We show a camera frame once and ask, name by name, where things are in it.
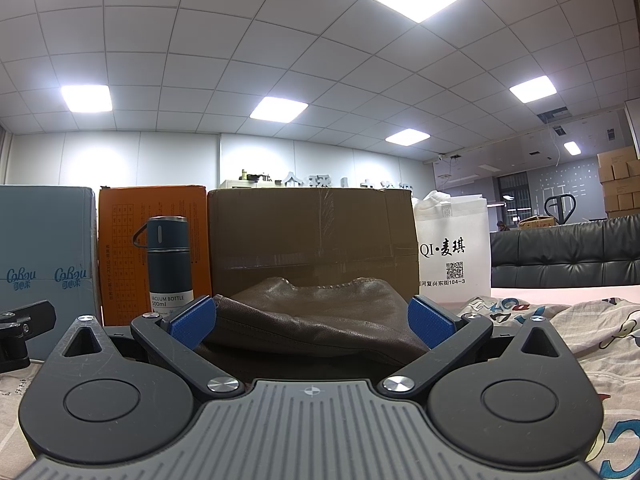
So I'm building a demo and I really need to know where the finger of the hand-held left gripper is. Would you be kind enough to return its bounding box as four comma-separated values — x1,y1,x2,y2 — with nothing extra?
0,300,57,374

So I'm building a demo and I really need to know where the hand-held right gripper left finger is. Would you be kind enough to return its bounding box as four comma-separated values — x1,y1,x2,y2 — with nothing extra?
46,295,247,404

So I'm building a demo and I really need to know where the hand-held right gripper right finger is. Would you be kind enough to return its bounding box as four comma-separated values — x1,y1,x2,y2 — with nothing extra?
377,295,577,404

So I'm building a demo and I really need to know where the dark blue vacuum bottle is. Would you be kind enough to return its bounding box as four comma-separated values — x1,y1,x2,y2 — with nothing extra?
132,216,195,317

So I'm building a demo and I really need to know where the white non-woven tote bag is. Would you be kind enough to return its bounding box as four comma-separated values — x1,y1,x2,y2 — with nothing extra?
411,191,493,305

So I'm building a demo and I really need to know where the blue-grey carton box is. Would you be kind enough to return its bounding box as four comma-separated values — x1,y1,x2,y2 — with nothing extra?
0,185,102,361

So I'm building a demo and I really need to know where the orange carton box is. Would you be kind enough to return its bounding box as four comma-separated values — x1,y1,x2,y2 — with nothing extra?
98,185,213,326

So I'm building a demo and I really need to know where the brown taped cardboard box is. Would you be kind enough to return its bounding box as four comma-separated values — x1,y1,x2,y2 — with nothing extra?
207,187,421,297

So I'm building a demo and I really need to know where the dark window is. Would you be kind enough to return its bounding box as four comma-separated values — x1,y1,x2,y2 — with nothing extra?
495,172,530,225

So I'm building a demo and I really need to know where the black leather sofa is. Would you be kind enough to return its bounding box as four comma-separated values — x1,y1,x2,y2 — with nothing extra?
490,214,640,289

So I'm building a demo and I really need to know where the printed cartoon blanket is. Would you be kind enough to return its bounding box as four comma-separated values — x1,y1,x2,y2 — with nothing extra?
0,294,640,480

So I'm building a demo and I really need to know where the black pallet jack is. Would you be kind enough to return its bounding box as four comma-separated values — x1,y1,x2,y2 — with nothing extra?
544,195,577,227

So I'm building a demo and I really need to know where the stack of cardboard boxes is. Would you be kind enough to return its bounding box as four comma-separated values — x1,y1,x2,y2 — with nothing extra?
597,147,640,219

